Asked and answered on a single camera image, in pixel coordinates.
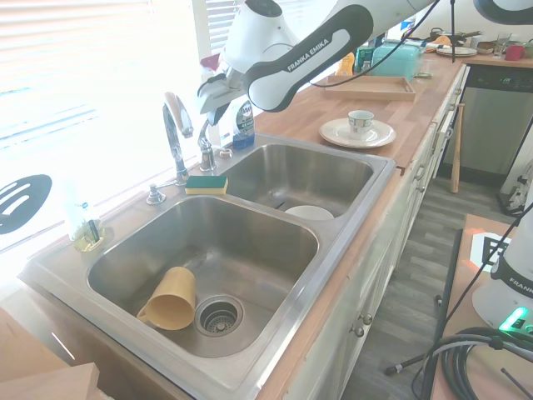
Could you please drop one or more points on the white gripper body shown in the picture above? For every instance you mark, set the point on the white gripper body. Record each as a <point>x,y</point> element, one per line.
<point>220,100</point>

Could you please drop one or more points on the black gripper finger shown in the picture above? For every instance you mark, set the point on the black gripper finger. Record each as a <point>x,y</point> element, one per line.
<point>214,118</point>

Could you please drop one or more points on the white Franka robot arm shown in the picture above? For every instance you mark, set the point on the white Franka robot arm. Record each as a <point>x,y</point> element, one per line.
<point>291,62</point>

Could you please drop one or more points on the chrome gooseneck faucet spout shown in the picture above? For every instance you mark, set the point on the chrome gooseneck faucet spout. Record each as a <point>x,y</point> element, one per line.
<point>170,133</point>

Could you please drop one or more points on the blue Dawn soap bottle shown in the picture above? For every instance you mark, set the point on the blue Dawn soap bottle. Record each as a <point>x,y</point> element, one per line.
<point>243,129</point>

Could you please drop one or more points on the small sink hole cap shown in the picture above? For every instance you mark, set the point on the small sink hole cap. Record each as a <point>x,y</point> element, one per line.
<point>226,153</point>

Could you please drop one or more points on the yellow green sponge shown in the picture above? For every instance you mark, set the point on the yellow green sponge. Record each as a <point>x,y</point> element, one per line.
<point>206,184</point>

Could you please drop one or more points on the chrome soap dispenser pump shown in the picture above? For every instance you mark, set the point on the chrome soap dispenser pump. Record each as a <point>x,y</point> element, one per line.
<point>155,194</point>

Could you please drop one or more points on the orange yellow bottle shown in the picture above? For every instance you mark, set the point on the orange yellow bottle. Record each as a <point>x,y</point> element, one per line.
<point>345,66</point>

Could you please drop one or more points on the white bowl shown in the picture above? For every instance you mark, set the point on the white bowl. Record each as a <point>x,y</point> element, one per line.
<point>310,213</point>

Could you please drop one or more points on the white patterned teacup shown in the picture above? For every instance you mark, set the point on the white patterned teacup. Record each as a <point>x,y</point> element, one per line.
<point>360,123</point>

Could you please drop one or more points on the wide white window blind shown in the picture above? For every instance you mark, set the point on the wide white window blind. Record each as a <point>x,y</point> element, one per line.
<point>83,62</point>

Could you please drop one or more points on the wooden serving tray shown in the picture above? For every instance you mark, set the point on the wooden serving tray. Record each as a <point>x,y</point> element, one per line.
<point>370,88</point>

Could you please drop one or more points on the white dinner plate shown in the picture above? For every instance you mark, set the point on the white dinner plate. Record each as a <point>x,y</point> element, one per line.
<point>375,137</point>

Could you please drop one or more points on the stainless steel double sink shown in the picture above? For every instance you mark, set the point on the stainless steel double sink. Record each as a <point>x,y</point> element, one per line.
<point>270,266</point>

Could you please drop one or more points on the teal bread box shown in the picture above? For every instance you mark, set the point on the teal bread box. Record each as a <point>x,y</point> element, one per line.
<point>395,60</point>

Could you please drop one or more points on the yellow plastic cup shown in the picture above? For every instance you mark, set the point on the yellow plastic cup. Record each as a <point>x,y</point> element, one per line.
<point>170,300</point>

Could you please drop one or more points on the metal drain strainer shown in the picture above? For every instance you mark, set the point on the metal drain strainer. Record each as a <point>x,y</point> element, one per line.
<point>219,314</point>

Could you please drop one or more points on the black slotted spatula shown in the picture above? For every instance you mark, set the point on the black slotted spatula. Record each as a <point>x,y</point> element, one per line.
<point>25,200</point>

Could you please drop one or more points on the black frying pan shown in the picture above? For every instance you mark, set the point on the black frying pan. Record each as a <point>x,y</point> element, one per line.
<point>445,35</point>

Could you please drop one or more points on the wooden baseball bat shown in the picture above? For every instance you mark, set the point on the wooden baseball bat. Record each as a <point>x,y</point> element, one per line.
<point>456,150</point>

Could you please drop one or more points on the stacked white plates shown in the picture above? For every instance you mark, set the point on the stacked white plates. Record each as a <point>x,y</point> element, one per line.
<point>462,51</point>

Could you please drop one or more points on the metal cabinet knob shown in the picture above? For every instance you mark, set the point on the metal cabinet knob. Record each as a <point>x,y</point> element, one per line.
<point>358,331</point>
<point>367,318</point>

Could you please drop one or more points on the small brown bowl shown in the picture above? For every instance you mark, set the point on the small brown bowl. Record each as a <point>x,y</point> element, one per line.
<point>485,47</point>

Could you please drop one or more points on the stainless steel dishwasher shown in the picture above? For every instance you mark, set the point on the stainless steel dishwasher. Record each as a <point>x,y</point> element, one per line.
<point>491,125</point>

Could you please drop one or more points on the clear drinking glass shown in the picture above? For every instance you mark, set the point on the clear drinking glass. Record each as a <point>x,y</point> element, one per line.
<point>501,43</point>

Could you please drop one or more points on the black tripod stand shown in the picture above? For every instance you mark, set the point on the black tripod stand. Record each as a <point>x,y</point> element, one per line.
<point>451,283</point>

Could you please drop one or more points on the red cup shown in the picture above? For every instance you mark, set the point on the red cup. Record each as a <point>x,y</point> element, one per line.
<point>515,53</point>

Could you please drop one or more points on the black white fiducial marker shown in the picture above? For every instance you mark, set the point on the black white fiducial marker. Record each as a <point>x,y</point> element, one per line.
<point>485,250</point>

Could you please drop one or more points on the wooden cutting board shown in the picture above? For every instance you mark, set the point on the wooden cutting board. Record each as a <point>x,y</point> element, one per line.
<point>37,375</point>

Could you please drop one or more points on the white floor appliance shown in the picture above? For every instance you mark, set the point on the white floor appliance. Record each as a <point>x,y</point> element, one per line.
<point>518,193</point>

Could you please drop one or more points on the black camera stand pole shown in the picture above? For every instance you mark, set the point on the black camera stand pole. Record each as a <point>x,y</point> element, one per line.
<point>453,29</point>

